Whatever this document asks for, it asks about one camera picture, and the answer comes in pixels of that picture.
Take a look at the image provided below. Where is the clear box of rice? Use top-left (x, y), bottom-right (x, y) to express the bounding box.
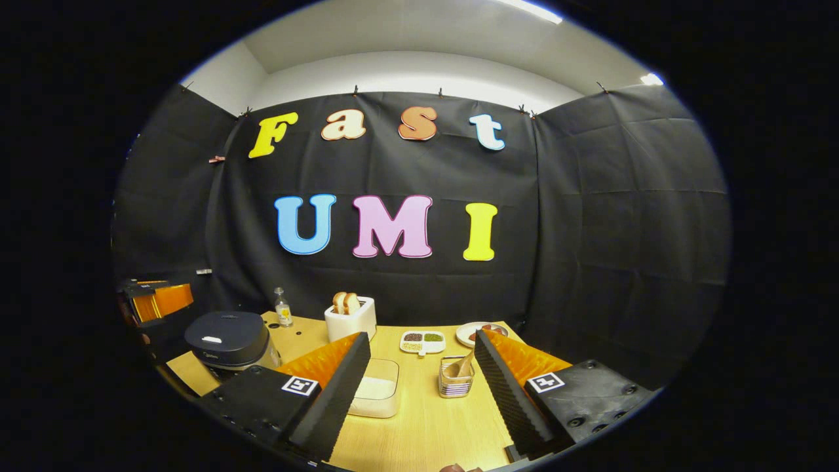
top-left (347, 358), bottom-right (400, 419)

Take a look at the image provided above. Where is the white divided bean dish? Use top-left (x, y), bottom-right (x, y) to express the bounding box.
top-left (400, 330), bottom-right (446, 357)

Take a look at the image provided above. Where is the small glass bottle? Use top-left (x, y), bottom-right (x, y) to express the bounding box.
top-left (273, 286), bottom-right (294, 328)

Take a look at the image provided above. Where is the wire chopstick holder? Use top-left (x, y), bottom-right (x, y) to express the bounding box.
top-left (438, 356), bottom-right (475, 399)

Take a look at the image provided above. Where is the black backdrop cloth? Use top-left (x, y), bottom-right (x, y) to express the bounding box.
top-left (111, 82), bottom-right (732, 387)

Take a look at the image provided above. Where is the wooden spoon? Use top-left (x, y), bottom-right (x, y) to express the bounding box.
top-left (444, 349), bottom-right (474, 379)

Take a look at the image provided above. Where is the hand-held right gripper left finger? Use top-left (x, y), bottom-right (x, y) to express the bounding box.
top-left (197, 331), bottom-right (372, 463)

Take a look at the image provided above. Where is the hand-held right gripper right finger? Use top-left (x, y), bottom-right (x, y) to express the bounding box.
top-left (473, 329), bottom-right (659, 462)

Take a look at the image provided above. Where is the white toaster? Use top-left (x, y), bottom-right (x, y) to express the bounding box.
top-left (324, 296), bottom-right (378, 343)

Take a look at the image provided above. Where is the long ceiling light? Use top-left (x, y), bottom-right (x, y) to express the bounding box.
top-left (498, 0), bottom-right (564, 25)

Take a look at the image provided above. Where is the dark grey rice cooker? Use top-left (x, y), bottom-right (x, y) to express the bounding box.
top-left (184, 310), bottom-right (283, 381)

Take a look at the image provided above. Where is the white round plate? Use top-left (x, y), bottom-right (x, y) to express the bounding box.
top-left (456, 321), bottom-right (509, 348)

